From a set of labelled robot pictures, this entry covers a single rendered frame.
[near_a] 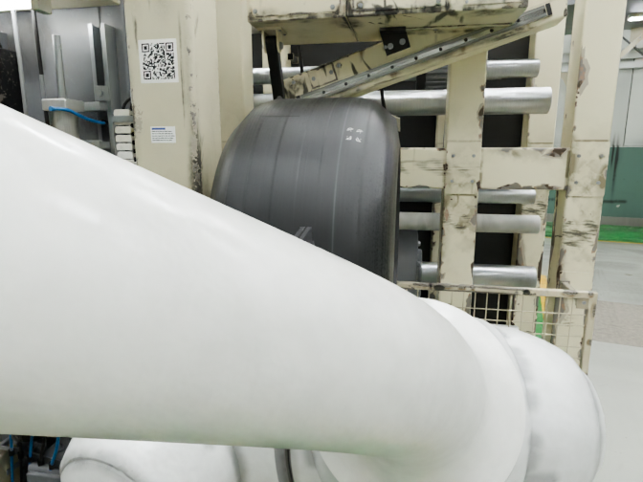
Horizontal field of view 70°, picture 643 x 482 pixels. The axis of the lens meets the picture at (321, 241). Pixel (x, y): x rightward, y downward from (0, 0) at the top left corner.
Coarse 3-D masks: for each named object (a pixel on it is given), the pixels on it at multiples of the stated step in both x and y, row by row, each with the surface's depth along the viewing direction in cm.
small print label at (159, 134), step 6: (150, 126) 86; (156, 126) 85; (162, 126) 85; (168, 126) 85; (174, 126) 85; (156, 132) 86; (162, 132) 85; (168, 132) 85; (174, 132) 85; (156, 138) 86; (162, 138) 86; (168, 138) 85; (174, 138) 85
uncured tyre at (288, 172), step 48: (240, 144) 71; (288, 144) 69; (336, 144) 68; (384, 144) 71; (240, 192) 67; (288, 192) 66; (336, 192) 65; (384, 192) 67; (336, 240) 64; (384, 240) 66
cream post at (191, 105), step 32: (128, 0) 82; (160, 0) 81; (192, 0) 81; (128, 32) 83; (160, 32) 82; (192, 32) 82; (192, 64) 82; (160, 96) 84; (192, 96) 83; (192, 128) 84; (160, 160) 87; (192, 160) 85
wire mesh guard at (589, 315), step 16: (416, 288) 124; (432, 288) 123; (448, 288) 122; (464, 288) 121; (480, 288) 120; (496, 288) 120; (512, 288) 119; (528, 288) 119; (560, 304) 118; (592, 304) 116; (496, 320) 122; (512, 320) 122; (592, 320) 117; (576, 336) 119
